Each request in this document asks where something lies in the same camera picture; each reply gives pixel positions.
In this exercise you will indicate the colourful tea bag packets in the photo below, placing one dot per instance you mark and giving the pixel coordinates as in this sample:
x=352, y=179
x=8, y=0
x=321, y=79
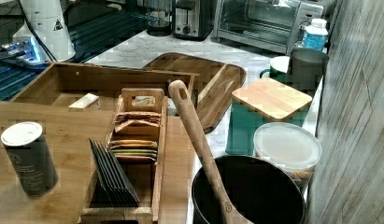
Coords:
x=134, y=150

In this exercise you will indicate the dark wooden serving tray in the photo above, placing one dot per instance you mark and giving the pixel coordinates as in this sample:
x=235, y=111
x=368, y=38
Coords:
x=212, y=88

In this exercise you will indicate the wooden tea bag organizer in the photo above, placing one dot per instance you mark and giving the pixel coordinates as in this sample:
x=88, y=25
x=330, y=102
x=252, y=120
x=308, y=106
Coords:
x=146, y=177

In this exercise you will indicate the white bottle blue label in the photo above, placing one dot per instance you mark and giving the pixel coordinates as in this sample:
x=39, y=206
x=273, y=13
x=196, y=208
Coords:
x=315, y=35

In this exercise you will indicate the black pot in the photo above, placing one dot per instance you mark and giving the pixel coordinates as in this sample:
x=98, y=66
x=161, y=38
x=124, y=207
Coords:
x=259, y=190

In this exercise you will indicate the silver toaster oven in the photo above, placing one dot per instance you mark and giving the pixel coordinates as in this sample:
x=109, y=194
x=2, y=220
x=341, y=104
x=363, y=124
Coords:
x=276, y=25

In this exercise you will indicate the silver black toaster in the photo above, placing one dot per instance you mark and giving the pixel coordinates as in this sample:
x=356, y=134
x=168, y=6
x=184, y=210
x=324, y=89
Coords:
x=193, y=19

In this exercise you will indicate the green white mug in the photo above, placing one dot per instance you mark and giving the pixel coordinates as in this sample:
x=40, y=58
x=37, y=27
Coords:
x=278, y=68

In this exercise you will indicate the large wooden tray box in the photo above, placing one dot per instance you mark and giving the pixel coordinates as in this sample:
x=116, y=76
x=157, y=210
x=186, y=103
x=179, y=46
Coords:
x=62, y=83

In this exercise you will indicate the black tea bag packets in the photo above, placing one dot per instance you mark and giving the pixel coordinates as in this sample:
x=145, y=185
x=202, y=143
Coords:
x=112, y=178

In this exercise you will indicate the brown tea bag packets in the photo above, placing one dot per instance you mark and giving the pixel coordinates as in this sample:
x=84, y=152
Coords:
x=136, y=119

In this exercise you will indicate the clear plastic tub with lid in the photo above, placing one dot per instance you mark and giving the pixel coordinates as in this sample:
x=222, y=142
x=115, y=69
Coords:
x=290, y=147

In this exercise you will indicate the white butter stick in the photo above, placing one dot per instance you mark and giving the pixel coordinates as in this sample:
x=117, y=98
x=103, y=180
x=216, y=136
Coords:
x=87, y=102

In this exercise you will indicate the dark cylindrical canister white lid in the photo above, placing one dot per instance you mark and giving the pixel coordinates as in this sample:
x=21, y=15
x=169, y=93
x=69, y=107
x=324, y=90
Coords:
x=29, y=154

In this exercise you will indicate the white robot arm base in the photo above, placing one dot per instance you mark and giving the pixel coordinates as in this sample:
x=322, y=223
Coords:
x=44, y=20

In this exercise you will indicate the grey metal cup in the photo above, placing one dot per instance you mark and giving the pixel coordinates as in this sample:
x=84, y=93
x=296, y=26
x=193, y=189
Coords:
x=306, y=68

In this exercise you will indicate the wooden spoon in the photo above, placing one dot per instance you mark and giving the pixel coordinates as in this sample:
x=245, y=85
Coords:
x=191, y=122

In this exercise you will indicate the teal container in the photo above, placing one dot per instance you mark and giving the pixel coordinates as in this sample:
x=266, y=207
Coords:
x=242, y=127

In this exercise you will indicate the light wooden square lid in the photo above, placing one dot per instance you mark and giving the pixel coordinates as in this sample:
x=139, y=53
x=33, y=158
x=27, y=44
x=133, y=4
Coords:
x=271, y=99

